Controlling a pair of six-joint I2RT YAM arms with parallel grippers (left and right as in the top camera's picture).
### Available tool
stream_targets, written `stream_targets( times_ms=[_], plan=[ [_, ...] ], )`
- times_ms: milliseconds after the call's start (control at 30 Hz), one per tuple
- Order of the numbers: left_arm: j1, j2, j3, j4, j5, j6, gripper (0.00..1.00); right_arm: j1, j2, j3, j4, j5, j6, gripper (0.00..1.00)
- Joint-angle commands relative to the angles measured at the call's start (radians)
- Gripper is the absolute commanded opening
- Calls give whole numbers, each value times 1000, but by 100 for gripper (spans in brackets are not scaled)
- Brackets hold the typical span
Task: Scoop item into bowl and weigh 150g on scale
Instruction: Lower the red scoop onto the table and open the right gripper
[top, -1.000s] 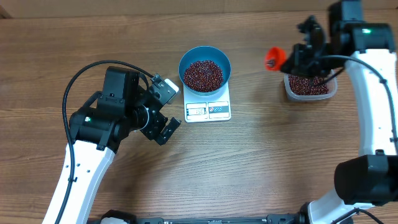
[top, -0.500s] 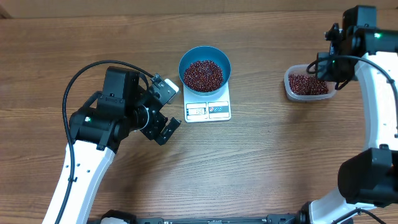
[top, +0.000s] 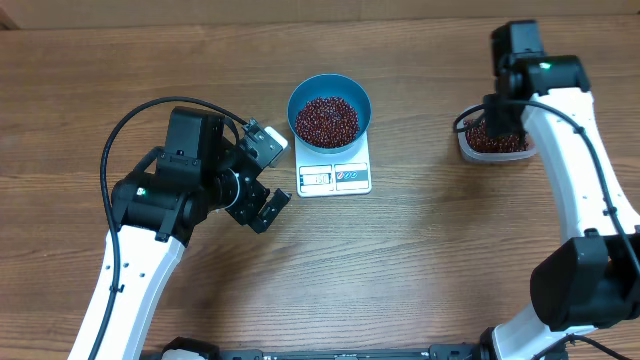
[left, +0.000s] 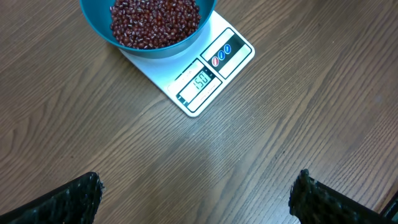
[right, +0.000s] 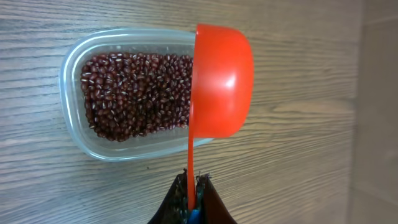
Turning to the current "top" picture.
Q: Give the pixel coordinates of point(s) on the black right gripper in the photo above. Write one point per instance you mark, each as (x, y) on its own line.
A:
(494, 123)

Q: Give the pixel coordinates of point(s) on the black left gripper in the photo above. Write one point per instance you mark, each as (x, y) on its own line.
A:
(272, 211)

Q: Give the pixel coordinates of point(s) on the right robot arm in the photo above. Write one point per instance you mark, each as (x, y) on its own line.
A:
(592, 280)

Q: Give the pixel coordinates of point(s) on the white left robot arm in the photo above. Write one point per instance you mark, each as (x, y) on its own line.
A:
(135, 270)

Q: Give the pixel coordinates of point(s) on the white kitchen scale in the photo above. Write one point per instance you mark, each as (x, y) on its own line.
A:
(323, 174)

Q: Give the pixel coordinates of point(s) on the red beans in bowl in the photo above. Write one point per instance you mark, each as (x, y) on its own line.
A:
(327, 122)

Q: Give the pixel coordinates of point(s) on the blue bowl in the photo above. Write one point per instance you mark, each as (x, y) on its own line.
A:
(328, 85)

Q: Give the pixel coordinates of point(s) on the clear plastic container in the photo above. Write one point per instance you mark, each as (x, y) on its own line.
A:
(470, 155)

